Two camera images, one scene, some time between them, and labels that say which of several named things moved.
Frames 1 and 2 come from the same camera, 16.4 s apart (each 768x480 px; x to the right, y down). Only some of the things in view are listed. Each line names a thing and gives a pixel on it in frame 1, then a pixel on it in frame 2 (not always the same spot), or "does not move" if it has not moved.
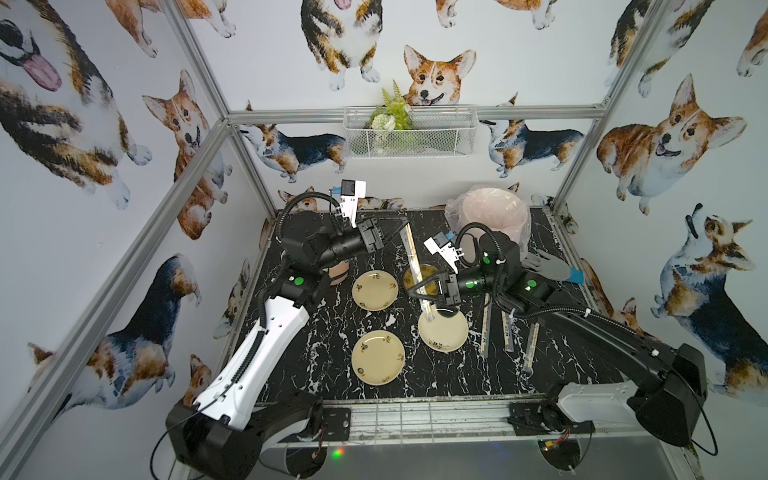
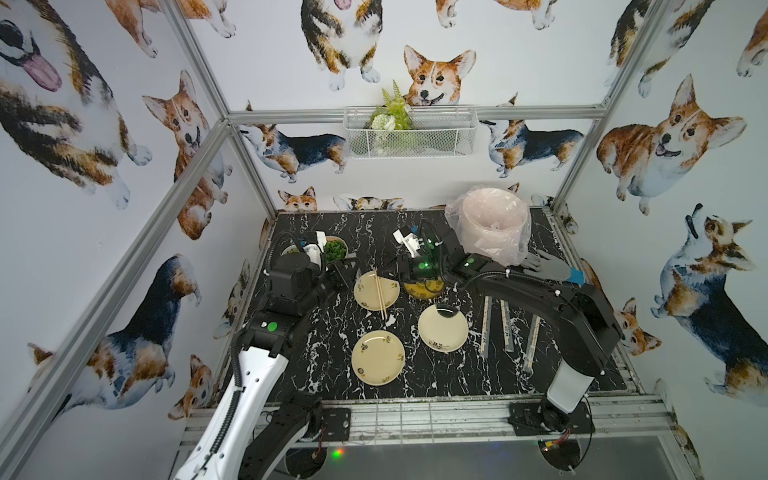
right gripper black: [440, 299] → [404, 265]
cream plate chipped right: [443, 334] does not move
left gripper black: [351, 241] → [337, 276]
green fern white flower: [393, 114] does not move
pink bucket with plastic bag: [501, 209] does not move
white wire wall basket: [387, 132] does not move
